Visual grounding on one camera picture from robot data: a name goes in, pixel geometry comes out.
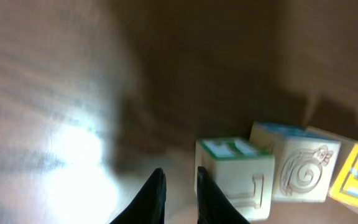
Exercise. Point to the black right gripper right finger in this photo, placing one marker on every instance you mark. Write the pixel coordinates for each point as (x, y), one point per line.
(213, 206)

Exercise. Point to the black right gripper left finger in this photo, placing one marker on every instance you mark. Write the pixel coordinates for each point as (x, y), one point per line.
(148, 206)

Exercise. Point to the wooden block red side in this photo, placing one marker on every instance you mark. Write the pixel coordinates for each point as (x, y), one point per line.
(243, 172)

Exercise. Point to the wooden block snail picture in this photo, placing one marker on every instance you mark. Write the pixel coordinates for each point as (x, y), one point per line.
(304, 161)

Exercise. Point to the yellow block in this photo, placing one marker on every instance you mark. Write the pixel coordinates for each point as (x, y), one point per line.
(344, 184)

